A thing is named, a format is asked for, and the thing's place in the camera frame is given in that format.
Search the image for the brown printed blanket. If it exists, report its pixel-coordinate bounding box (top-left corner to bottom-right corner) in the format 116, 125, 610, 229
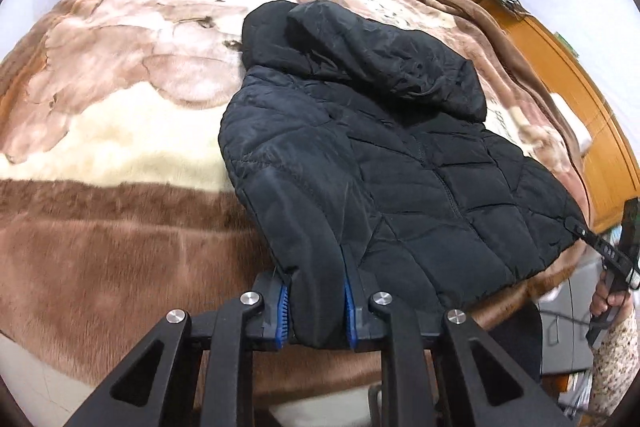
0, 0, 601, 390

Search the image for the person's right forearm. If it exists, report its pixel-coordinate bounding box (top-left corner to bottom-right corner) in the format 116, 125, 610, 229
590, 307, 640, 419

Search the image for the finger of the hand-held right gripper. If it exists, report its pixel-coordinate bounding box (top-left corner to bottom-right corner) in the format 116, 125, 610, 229
564, 214, 632, 280

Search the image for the grey storage box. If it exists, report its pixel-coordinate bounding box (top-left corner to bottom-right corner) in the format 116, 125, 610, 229
539, 257, 601, 379

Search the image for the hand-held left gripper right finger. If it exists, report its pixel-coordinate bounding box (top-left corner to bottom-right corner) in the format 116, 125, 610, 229
342, 266, 576, 427

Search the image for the person's right hand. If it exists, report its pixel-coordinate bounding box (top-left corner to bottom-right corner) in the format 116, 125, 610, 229
590, 278, 634, 322

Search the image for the white pillow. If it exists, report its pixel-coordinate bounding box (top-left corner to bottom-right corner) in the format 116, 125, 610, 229
547, 92, 594, 148

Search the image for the wooden headboard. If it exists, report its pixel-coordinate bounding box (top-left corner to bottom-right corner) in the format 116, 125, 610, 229
470, 0, 640, 233

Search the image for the black puffer jacket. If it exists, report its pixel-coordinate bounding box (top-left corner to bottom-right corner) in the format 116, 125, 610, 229
218, 0, 598, 350

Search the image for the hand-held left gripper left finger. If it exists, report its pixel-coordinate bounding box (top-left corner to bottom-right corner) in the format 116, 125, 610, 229
65, 274, 292, 427

